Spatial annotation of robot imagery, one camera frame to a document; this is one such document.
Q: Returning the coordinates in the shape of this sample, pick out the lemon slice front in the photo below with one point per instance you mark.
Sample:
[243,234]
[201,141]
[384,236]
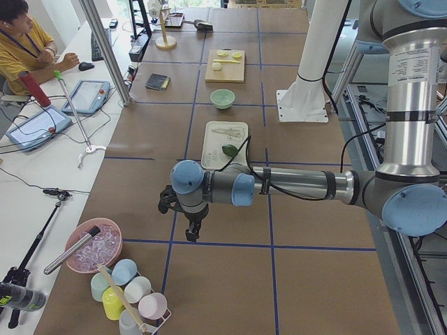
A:
[222,53]

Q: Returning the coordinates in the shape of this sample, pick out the white bear serving tray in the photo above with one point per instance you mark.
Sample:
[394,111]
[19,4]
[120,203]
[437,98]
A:
[212,155]

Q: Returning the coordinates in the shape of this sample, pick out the person in yellow shirt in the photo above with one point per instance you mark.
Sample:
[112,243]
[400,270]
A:
[26,46]

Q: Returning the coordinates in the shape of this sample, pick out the yellow cup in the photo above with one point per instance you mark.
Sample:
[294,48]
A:
[112,305]

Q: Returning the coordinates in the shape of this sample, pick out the white steamed bun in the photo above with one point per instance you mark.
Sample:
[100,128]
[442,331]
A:
[216,66]

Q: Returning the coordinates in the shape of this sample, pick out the dark green avocado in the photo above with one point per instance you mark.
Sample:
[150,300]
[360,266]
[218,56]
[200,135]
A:
[230,150]

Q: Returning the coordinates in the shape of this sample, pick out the red cylinder handle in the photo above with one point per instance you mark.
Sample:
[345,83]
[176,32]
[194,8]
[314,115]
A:
[34,88]

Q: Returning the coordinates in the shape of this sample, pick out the reacher grabber tool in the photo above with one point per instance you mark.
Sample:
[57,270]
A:
[90,148]

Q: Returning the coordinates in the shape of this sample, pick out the white plastic spoon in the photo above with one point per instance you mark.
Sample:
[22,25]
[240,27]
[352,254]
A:
[228,131]

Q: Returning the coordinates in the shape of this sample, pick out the pale green cup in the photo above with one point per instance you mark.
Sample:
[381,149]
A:
[98,285]

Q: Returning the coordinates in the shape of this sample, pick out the pink cup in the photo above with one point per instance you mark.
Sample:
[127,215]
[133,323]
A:
[153,306]

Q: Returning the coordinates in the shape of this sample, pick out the grey yellow folded cloth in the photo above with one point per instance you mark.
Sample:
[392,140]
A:
[157,82]

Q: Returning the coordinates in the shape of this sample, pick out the teach pendant tablet far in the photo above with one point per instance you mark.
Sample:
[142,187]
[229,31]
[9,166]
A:
[89,96]

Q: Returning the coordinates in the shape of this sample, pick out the steel tube with black tip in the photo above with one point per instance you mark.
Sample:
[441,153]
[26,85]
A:
[68,253]

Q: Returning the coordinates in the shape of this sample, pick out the light green bowl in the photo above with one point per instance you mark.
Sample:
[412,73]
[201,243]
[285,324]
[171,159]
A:
[222,98]

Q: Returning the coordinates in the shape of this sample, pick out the white wire cup rack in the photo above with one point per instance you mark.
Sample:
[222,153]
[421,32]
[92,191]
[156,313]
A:
[155,325]

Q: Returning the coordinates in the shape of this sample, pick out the blue cup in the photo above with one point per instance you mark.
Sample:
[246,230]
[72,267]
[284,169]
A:
[124,271]

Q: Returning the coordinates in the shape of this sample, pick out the bamboo cutting board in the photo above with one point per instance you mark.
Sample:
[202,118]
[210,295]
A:
[230,73]

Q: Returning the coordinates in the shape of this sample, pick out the pink bowl of ice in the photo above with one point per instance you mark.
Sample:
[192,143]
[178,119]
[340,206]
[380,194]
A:
[103,249]

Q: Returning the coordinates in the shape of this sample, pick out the teach pendant tablet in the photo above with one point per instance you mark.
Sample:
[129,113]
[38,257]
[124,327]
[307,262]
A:
[89,96]
[38,129]

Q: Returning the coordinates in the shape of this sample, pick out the aluminium frame post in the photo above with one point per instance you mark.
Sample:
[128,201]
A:
[94,20]

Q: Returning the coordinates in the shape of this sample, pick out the grey cup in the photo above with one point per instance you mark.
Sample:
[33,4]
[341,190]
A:
[127,325]

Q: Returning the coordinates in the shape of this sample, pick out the black computer mouse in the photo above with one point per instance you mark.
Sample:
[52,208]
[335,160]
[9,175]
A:
[83,66]

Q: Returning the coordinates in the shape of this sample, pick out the black selfie stick tripod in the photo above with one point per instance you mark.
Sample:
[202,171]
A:
[14,292]

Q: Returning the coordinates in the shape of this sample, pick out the white cup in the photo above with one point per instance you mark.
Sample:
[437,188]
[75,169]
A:
[137,288]

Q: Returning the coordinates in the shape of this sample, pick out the wooden stand with base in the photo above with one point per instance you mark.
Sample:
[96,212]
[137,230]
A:
[165,42]

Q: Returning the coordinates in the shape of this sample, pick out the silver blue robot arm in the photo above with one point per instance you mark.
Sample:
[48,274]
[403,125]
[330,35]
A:
[404,190]

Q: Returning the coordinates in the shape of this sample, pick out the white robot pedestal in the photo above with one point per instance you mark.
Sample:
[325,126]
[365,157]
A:
[304,100]

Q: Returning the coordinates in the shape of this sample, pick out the yellow plastic knife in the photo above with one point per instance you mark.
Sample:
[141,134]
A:
[226,61]

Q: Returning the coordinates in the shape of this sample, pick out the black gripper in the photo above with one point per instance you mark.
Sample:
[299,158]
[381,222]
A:
[195,218]

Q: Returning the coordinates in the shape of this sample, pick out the teach pendant tablet near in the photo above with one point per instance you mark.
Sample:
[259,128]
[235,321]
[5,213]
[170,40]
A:
[38,129]

